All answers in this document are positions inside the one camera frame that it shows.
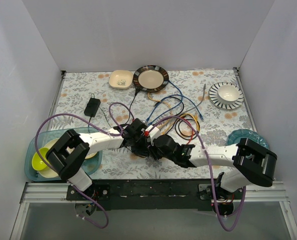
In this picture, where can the cream square panda dish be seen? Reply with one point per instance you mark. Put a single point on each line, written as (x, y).
(121, 79)

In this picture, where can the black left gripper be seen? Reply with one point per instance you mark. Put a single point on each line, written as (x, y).
(140, 149)

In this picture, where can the blue striped white plate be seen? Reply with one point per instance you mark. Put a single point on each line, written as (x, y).
(217, 102)

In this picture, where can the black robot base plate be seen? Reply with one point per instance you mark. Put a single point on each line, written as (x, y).
(151, 194)

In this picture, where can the aluminium frame rail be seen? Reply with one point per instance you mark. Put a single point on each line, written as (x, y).
(60, 192)

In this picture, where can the cream plate in tray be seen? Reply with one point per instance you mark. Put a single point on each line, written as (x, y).
(47, 172)

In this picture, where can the lime green bowl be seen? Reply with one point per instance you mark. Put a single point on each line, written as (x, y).
(37, 163)

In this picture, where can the teal scalloped plate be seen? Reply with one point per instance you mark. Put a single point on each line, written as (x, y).
(235, 136)

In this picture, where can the floral patterned tablecloth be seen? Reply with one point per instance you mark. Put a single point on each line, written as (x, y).
(187, 92)

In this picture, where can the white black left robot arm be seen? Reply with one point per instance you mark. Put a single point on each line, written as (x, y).
(67, 155)

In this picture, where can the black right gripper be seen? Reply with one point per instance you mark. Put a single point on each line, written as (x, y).
(153, 151)

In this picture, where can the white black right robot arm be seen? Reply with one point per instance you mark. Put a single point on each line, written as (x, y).
(251, 163)

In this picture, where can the black power adapter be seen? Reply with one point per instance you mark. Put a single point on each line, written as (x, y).
(92, 107)

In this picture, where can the teal transparent plastic tray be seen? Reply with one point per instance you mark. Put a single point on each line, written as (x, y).
(90, 165)

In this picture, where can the small white bowl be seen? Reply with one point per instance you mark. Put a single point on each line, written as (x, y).
(228, 93)

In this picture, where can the dark rimmed beige plate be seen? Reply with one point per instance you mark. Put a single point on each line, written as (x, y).
(150, 78)

